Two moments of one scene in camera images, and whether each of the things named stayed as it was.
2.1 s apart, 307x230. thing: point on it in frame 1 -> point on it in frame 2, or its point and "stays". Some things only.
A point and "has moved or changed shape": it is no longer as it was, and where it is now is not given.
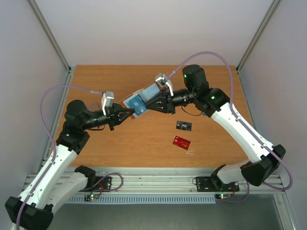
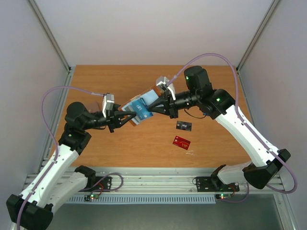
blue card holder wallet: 136,101 has moved or changed shape
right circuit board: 223,196 stays
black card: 136,103 has moved or changed shape
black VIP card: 183,125 stays
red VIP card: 182,143 stays
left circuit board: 88,198 stays
